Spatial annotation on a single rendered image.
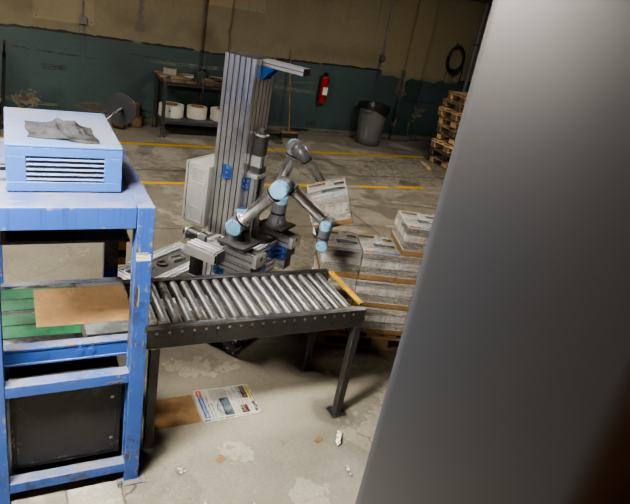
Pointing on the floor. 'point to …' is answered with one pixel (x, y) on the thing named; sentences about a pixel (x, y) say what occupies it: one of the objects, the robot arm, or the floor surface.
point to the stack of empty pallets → (447, 128)
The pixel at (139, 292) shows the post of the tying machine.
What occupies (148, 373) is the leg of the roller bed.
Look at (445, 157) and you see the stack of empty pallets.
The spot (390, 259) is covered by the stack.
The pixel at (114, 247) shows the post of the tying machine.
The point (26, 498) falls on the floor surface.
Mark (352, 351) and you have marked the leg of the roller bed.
